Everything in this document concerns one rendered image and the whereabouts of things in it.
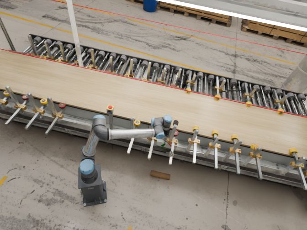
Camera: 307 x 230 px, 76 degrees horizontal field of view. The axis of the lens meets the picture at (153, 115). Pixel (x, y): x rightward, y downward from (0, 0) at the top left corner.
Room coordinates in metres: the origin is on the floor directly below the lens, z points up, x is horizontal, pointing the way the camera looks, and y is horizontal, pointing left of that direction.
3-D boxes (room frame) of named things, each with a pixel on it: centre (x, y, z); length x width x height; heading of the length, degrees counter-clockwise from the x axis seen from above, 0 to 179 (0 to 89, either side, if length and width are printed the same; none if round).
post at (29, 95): (1.48, 1.48, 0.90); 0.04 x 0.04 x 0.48; 87
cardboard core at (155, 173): (1.30, -0.27, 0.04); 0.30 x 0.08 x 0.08; 87
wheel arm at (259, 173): (1.24, -1.30, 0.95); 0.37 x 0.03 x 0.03; 177
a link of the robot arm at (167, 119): (1.32, -0.15, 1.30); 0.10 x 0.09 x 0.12; 110
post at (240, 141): (1.36, -1.02, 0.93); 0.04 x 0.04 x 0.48; 87
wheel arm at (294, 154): (1.28, -1.80, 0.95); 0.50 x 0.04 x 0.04; 177
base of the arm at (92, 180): (0.87, 0.60, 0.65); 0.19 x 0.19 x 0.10
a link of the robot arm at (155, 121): (1.28, -0.05, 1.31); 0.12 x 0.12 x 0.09; 20
